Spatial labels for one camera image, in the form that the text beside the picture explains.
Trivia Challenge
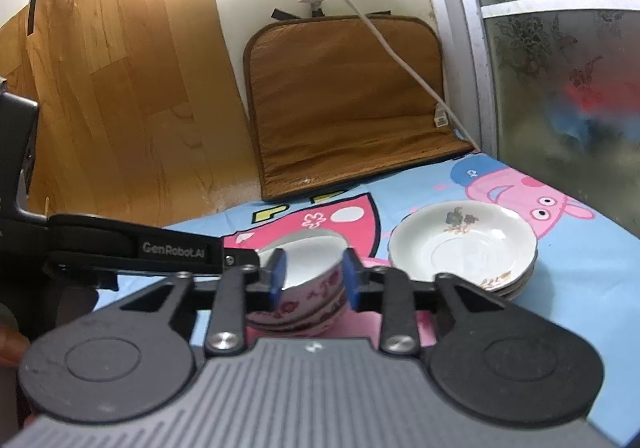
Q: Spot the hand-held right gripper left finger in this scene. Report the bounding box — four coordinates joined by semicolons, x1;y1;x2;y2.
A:
97;250;288;358

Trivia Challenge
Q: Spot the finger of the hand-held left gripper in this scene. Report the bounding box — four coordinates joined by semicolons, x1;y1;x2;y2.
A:
222;248;261;275

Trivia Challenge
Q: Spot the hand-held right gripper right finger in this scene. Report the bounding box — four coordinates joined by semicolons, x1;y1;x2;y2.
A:
341;249;508;358

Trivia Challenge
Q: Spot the large floral porcelain bowl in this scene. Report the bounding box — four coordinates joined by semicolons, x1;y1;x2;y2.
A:
250;308;344;337

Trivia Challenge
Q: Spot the white plate pale rim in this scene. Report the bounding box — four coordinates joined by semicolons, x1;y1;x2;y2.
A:
389;204;539;280

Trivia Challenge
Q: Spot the person's left hand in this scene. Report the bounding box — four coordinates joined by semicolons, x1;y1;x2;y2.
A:
0;324;29;368

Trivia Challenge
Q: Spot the wood-pattern vinyl sheet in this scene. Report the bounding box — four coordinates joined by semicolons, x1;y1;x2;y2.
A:
0;0;266;229

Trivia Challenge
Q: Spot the brown seat cushion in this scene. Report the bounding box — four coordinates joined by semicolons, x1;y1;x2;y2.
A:
243;14;476;202

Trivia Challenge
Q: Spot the printed cartoon blanket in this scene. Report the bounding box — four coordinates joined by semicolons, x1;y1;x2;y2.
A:
95;150;640;446

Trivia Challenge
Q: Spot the frosted glass sliding door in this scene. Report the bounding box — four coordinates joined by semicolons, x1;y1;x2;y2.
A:
425;0;640;239

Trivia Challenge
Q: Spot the white power cable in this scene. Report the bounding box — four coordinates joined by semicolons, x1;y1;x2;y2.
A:
320;0;481;152

